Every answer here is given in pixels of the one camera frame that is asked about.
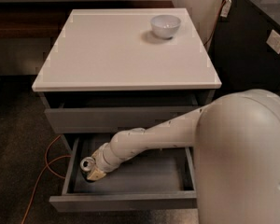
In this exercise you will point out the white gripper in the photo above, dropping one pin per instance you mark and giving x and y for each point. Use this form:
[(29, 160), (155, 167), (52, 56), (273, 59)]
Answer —
[(104, 160)]

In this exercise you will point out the green soda can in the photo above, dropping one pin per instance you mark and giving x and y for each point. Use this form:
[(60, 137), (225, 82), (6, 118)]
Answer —
[(87, 164)]

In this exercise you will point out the grey drawer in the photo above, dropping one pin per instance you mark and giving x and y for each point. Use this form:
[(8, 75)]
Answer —
[(113, 111), (155, 179)]

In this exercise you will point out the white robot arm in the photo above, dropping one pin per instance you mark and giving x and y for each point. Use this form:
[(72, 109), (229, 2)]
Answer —
[(236, 143)]

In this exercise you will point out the grey top drawer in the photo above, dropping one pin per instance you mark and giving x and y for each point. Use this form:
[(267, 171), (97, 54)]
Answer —
[(113, 111)]

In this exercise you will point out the white-topped grey drawer cabinet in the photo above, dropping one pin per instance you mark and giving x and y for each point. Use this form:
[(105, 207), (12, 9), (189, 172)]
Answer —
[(116, 50)]

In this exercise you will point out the dark wooden bench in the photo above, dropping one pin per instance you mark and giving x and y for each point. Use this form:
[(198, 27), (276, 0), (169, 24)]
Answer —
[(46, 19)]

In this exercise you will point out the white ceramic bowl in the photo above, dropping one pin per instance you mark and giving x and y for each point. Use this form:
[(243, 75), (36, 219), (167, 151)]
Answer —
[(165, 26)]

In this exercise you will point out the black side cabinet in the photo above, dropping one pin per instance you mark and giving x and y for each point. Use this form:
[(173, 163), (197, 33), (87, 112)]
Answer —
[(239, 51)]

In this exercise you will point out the white square label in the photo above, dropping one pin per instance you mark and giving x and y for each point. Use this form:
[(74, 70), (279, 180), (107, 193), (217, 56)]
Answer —
[(273, 41)]

